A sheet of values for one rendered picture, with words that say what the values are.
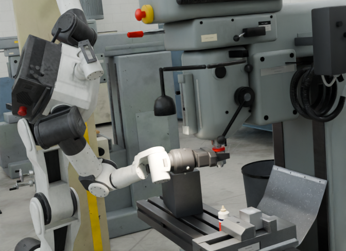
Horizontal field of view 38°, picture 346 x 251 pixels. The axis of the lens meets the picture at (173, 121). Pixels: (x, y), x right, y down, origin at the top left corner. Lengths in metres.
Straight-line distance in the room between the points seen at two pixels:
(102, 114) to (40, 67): 8.47
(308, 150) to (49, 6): 1.99
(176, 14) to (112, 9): 9.71
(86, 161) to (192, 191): 0.51
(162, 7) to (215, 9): 0.17
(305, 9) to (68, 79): 0.89
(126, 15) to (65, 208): 9.40
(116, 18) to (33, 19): 8.03
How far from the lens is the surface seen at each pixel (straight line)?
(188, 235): 1.94
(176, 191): 2.07
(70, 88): 1.80
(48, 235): 2.22
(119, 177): 1.84
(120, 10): 11.34
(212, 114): 1.69
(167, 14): 1.58
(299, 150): 2.05
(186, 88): 1.70
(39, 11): 3.32
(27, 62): 1.81
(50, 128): 1.73
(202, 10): 1.61
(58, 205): 2.17
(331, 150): 1.94
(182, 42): 1.69
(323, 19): 1.62
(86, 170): 1.83
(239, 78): 1.72
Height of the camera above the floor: 1.68
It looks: 10 degrees down
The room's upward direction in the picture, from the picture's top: 6 degrees counter-clockwise
